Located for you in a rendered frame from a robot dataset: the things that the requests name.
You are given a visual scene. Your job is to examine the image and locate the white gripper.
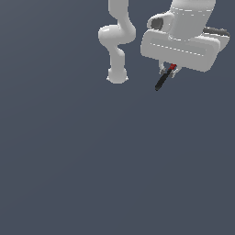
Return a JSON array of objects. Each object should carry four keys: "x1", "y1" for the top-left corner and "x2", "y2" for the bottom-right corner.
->
[{"x1": 140, "y1": 28, "x2": 222, "y2": 79}]

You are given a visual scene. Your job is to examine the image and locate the black tool with red end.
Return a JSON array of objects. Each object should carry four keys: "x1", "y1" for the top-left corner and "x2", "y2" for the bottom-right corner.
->
[{"x1": 154, "y1": 63, "x2": 178, "y2": 92}]

